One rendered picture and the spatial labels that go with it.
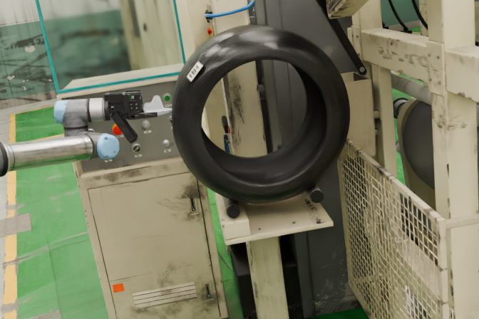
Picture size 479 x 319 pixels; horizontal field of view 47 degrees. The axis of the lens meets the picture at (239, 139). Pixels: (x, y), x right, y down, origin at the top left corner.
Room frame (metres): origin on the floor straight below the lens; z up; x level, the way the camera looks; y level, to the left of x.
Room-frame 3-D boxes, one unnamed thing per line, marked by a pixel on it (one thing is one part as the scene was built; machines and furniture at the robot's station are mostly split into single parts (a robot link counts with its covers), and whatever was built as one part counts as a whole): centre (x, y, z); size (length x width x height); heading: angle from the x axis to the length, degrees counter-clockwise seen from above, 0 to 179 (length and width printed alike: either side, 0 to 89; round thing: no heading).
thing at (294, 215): (1.87, -0.07, 0.80); 0.37 x 0.36 x 0.02; 95
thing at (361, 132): (2.12, -0.43, 1.05); 0.20 x 0.15 x 0.30; 5
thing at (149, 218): (2.50, 0.47, 0.63); 0.56 x 0.41 x 1.27; 95
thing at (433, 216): (1.66, -0.42, 0.65); 0.90 x 0.02 x 0.70; 5
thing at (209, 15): (2.12, -0.03, 1.51); 0.19 x 0.19 x 0.06; 5
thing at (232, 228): (1.86, 0.07, 0.83); 0.36 x 0.09 x 0.06; 5
